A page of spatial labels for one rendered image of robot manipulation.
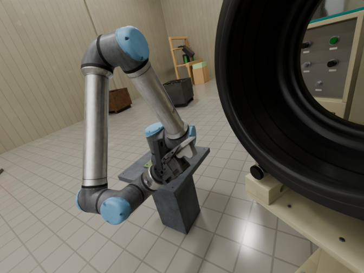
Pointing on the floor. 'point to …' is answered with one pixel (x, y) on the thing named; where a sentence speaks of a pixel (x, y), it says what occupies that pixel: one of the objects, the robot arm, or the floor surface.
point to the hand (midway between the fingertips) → (191, 137)
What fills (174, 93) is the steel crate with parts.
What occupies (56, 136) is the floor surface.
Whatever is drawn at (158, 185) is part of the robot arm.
